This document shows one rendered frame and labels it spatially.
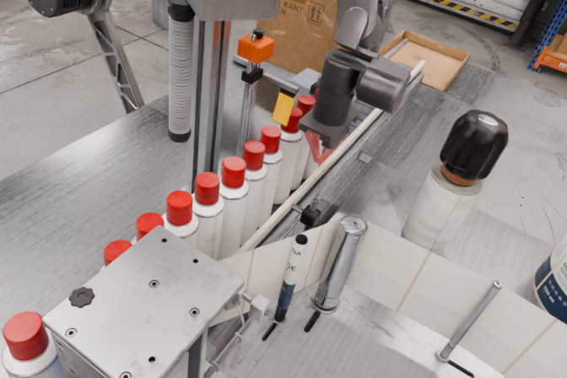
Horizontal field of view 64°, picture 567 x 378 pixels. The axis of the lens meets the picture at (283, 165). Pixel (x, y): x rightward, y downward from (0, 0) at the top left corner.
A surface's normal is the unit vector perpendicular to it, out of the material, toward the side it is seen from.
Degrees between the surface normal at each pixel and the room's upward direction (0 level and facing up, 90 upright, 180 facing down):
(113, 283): 0
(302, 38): 90
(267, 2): 90
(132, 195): 0
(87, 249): 0
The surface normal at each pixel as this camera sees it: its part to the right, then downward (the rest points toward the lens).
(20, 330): 0.16, -0.79
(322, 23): -0.50, 0.49
